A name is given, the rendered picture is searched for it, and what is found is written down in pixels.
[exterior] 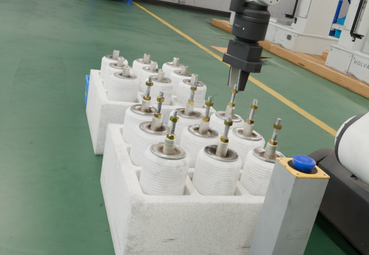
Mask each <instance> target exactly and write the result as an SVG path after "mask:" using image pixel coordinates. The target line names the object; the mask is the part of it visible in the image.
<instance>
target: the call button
mask: <svg viewBox="0 0 369 255"><path fill-rule="evenodd" d="M292 161H293V162H294V166H295V167H296V168H298V169H301V170H304V171H310V170H312V168H315V166H316V162H315V161H314V160H313V159H312V158H310V157H308V156H305V155H294V156H293V159H292Z"/></svg>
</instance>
